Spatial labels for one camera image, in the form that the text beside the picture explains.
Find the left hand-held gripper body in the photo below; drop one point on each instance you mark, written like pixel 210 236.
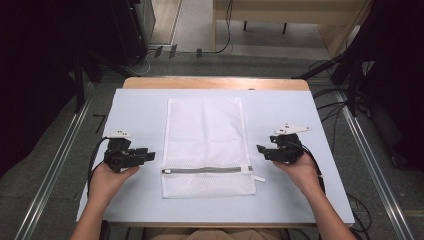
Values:
pixel 120 159

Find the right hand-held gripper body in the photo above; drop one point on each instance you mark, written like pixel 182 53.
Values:
pixel 289 146

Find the person's left hand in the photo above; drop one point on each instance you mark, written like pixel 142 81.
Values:
pixel 107 181

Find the person's right hand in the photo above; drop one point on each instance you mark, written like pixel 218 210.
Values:
pixel 300 173

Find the pale table cover sheet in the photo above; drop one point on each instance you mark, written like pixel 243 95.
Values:
pixel 140 110

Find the white mesh laundry bag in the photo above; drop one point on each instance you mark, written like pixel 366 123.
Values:
pixel 206 140

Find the black chair part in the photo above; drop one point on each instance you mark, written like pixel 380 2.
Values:
pixel 105 230

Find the black stand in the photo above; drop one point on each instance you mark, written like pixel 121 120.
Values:
pixel 346 73
pixel 83 80

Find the person's beige trousers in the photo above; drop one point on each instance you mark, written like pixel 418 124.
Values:
pixel 216 234

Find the dark curtain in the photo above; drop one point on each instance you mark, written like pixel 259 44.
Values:
pixel 393 66
pixel 40 73

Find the black cabinet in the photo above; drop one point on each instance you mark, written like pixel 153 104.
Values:
pixel 133 30

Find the light wooden bench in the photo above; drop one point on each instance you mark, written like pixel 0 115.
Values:
pixel 293 10

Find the metal floor rail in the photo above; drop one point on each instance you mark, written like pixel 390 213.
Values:
pixel 373 166
pixel 50 173

